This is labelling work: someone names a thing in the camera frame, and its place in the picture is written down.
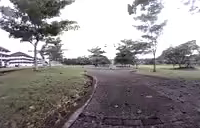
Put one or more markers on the dark brick path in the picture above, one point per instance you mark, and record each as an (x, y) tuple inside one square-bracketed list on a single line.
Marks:
[(121, 96)]

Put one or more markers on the low white building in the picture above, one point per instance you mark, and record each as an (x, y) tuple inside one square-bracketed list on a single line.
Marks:
[(19, 59)]

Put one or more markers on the dense dark tree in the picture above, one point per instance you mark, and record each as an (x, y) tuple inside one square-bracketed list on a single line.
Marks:
[(126, 53)]

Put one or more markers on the pale kerb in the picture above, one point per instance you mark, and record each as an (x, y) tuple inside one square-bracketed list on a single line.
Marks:
[(76, 115)]

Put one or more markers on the small tree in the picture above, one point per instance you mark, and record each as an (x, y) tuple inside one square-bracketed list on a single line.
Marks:
[(53, 50)]

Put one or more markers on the grass lawn beyond path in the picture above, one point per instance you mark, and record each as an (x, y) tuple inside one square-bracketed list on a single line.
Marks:
[(178, 71)]

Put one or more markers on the distant row of trees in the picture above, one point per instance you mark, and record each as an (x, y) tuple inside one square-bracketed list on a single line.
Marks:
[(74, 61)]

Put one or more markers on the slim tall tree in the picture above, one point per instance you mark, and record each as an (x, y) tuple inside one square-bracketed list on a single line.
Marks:
[(154, 56)]

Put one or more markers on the distant flat-topped tree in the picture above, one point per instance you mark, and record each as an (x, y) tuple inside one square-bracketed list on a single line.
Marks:
[(96, 53)]

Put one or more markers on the broad spreading tree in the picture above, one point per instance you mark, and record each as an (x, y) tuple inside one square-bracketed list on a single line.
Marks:
[(38, 23)]

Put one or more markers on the grey road strip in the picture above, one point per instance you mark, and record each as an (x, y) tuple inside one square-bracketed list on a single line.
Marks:
[(1, 70)]

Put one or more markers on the wide low tree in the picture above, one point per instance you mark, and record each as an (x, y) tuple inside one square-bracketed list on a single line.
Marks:
[(181, 53)]

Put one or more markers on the grass field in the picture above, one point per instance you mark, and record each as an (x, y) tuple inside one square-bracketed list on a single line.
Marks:
[(31, 90)]

